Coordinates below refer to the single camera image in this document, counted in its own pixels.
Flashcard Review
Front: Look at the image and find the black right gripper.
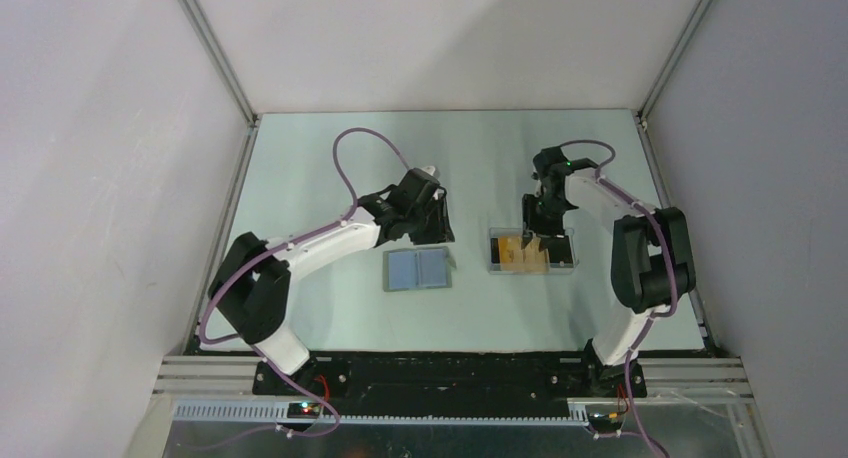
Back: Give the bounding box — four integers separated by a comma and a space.
521, 192, 572, 252

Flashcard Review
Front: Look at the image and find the clear plastic card box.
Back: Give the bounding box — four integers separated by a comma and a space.
488, 228, 579, 275

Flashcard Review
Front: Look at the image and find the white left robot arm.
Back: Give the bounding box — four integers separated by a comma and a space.
198, 166, 454, 395

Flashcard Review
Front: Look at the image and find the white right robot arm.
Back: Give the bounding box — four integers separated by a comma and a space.
521, 146, 696, 396

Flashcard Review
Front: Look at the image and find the gold card stack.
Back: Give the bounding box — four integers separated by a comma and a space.
522, 239, 549, 274

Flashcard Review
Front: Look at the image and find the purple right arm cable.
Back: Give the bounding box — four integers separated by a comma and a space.
559, 139, 682, 456

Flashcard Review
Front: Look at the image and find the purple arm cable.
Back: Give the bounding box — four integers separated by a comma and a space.
559, 139, 682, 456
197, 128, 412, 440

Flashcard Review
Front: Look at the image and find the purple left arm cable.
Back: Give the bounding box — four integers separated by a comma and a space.
197, 128, 412, 440

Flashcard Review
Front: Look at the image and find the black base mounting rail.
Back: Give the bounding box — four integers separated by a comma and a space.
252, 352, 647, 418

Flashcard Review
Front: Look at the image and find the left aluminium frame post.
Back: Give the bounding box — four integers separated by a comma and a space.
177, 0, 258, 127

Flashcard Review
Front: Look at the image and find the aluminium frame post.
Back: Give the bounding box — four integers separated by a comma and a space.
177, 0, 258, 127
636, 0, 715, 131

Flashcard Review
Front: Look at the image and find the right aluminium frame post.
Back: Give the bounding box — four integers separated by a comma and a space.
636, 0, 715, 131

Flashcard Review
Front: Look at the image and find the white slotted cable duct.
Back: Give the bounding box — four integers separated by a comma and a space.
173, 399, 589, 427

